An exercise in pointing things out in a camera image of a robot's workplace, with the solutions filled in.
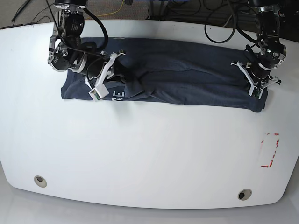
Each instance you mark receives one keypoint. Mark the right table cable grommet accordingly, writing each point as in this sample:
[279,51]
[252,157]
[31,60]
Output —
[244,194]

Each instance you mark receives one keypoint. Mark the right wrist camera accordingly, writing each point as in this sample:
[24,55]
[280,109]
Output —
[98,92]

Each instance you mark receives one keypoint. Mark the dark blue t-shirt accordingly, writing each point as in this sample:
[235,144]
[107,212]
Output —
[180,80]

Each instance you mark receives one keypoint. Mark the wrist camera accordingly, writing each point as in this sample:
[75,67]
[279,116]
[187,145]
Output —
[255,92]
[98,92]

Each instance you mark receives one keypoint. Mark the red tape rectangle marking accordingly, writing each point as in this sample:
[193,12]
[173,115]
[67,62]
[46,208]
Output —
[269,145]

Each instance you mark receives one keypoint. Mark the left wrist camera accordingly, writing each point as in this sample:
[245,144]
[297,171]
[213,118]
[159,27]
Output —
[255,92]

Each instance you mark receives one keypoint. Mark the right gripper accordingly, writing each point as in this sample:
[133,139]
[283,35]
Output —
[107,65]

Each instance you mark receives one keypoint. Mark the table cable grommet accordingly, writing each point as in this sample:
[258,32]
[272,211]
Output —
[40,181]
[244,194]

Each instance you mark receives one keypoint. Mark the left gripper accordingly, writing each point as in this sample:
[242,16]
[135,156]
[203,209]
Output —
[257,77]

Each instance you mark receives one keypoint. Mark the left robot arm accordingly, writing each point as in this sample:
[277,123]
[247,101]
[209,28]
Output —
[272,52]

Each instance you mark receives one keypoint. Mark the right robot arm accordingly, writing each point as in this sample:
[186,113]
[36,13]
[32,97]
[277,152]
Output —
[68,52]

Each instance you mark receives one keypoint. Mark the left table cable grommet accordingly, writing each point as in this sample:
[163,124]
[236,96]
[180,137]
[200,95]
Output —
[40,181]

